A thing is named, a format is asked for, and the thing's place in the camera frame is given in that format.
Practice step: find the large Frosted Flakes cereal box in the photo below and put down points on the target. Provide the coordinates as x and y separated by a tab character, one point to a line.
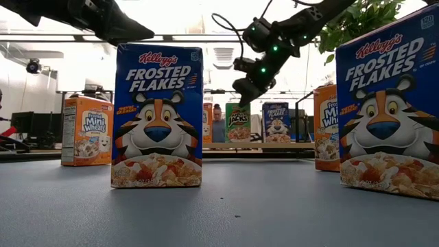
276	127
387	120
157	120

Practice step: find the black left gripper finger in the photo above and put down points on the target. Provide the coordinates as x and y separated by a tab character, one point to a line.
132	22
127	36

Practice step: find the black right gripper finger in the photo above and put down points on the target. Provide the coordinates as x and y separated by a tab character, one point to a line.
247	97
250	85

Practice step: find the wooden shelf black metal frame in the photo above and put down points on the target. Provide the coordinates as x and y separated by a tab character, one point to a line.
257	145

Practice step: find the black monitor screens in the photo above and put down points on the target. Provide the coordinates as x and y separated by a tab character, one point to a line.
34	125

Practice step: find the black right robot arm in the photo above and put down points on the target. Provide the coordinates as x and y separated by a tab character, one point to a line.
308	17

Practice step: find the orange Mini Wheats cereal box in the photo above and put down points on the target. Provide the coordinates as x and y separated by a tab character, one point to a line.
326	137
208	123
89	137

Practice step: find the green leafy small tree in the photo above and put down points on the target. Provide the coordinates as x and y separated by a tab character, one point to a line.
363	20

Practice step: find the black equipment base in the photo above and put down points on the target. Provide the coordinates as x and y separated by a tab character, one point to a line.
13	144

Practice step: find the black ceiling spotlight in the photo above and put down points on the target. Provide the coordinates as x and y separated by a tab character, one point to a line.
33	66

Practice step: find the white draped cloth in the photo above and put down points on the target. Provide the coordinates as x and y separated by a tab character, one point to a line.
256	125

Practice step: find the red bar object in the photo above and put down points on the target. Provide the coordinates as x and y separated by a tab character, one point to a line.
7	132

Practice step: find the person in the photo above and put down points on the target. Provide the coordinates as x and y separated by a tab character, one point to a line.
218	127

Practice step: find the black overhead frame bar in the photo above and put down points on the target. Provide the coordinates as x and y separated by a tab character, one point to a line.
188	37

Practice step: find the green Apple Jacks cereal box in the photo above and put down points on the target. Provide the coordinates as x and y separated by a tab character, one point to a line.
238	127

